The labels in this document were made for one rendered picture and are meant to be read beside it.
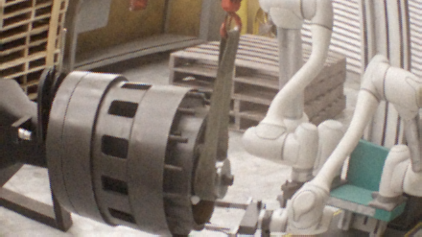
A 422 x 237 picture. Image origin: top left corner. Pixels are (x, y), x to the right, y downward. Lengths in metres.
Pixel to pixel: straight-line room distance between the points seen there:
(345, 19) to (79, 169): 6.14
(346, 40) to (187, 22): 1.99
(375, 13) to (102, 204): 1.50
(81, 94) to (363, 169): 1.35
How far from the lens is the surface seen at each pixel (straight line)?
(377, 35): 3.30
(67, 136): 2.55
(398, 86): 2.50
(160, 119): 2.49
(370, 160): 3.32
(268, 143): 3.06
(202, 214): 2.78
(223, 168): 2.61
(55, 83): 2.70
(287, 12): 3.14
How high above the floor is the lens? 1.72
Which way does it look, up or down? 15 degrees down
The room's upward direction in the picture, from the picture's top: 3 degrees clockwise
